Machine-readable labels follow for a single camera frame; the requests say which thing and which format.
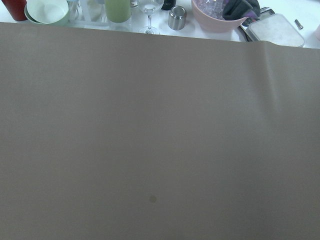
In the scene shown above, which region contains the steel shaker cap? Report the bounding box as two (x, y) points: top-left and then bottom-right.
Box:
(168, 5), (187, 31)

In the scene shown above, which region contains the red cup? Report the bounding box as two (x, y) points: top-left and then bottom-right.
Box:
(2, 0), (27, 22)

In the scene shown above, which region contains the pink bowl with ice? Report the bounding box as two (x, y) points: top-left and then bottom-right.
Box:
(191, 0), (248, 33)

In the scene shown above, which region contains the clear wine glass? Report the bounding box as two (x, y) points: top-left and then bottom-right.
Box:
(137, 0), (164, 35)

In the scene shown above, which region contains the green bottle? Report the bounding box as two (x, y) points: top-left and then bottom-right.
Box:
(104, 0), (131, 23)

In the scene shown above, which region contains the dark cloth in bowl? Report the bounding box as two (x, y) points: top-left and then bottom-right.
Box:
(222, 0), (261, 21)

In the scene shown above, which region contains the white lidded container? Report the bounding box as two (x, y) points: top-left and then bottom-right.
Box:
(247, 13), (305, 47)

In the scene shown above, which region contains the small metal bit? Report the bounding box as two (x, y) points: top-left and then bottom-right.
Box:
(294, 19), (304, 30)

